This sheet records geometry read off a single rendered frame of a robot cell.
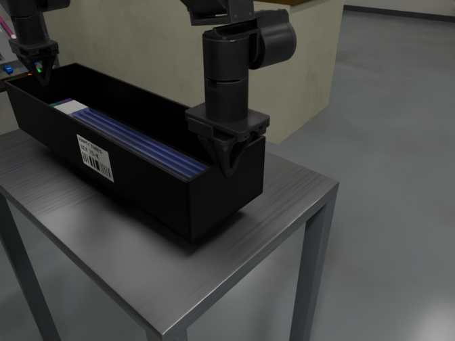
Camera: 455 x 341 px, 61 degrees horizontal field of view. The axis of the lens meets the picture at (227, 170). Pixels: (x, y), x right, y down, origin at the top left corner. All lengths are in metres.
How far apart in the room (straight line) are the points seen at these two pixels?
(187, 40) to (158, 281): 2.29
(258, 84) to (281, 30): 1.95
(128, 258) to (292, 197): 0.31
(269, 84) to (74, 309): 1.62
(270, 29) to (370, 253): 1.45
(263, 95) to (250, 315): 1.42
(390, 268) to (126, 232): 1.34
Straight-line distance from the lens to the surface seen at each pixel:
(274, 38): 0.52
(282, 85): 2.39
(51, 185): 0.82
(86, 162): 0.75
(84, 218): 0.71
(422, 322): 1.67
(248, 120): 0.51
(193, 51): 2.73
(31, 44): 0.95
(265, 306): 1.56
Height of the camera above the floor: 1.23
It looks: 33 degrees down
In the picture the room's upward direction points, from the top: straight up
